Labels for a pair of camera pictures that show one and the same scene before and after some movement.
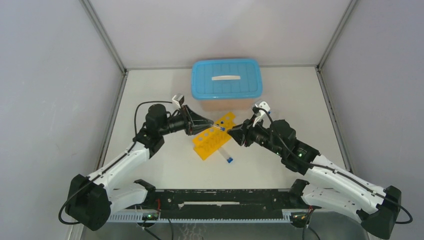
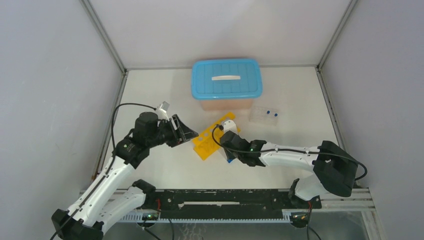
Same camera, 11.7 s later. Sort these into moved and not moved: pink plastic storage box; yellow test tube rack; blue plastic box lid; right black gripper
Moved: right black gripper
Not moved: blue plastic box lid; pink plastic storage box; yellow test tube rack
